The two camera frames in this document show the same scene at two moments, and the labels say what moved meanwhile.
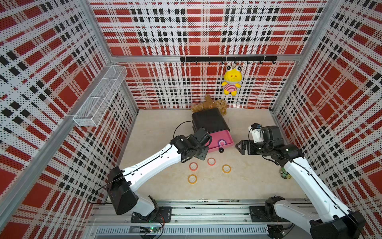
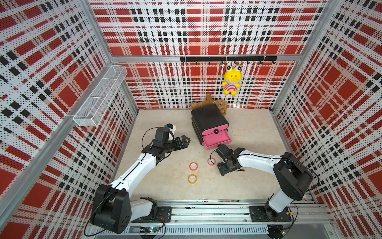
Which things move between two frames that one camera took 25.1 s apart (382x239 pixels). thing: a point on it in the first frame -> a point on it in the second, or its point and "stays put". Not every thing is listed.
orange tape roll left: x=192 y=179 stays put
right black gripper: x=250 y=143 -> x=222 y=169
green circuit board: x=149 y=229 stays put
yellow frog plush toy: x=233 y=75 stays put
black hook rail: x=234 y=59 stays put
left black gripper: x=204 y=152 -> x=184 y=145
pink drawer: x=227 y=136 -> x=215 y=129
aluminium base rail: x=210 y=219 stays put
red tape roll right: x=211 y=162 stays put
